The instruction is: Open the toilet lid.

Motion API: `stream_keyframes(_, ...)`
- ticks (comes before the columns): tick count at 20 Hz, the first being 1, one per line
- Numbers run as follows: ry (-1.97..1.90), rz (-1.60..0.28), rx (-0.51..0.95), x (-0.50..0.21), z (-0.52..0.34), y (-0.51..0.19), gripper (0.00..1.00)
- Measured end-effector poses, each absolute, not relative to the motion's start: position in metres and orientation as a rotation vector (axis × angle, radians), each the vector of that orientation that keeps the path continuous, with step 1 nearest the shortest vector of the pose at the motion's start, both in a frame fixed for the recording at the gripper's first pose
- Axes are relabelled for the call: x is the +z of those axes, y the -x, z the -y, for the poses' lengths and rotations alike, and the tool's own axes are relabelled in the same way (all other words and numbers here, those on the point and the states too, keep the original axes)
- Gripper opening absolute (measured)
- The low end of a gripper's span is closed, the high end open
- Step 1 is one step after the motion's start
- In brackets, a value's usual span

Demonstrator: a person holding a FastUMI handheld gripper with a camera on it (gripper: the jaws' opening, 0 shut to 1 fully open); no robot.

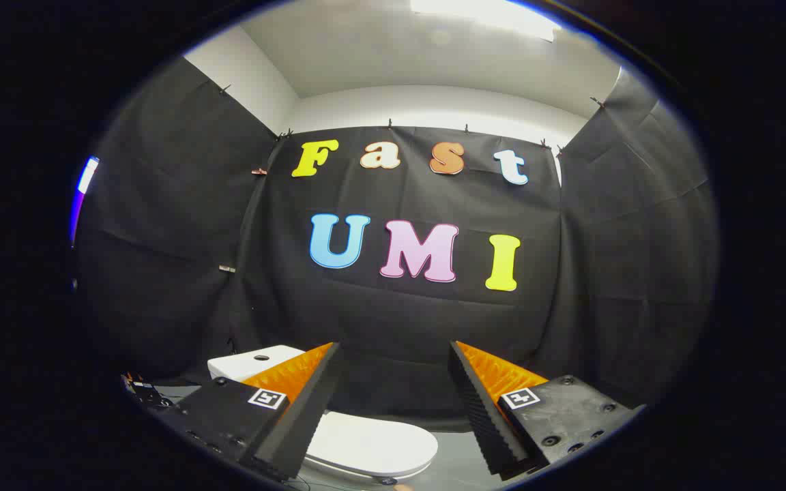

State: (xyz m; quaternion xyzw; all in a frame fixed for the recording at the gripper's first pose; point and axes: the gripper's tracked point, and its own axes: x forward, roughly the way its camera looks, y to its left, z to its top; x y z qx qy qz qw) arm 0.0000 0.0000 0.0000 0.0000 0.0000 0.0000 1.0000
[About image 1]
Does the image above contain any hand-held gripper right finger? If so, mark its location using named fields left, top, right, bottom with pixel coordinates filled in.
left=448, top=340, right=646, bottom=478

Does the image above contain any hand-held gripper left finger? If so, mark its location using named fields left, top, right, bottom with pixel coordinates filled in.
left=154, top=342, right=347, bottom=482

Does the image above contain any white ceramic toilet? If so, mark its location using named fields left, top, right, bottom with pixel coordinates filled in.
left=207, top=345, right=435, bottom=483

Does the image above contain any black backdrop cloth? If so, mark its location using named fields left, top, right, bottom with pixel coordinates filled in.
left=74, top=58, right=720, bottom=418

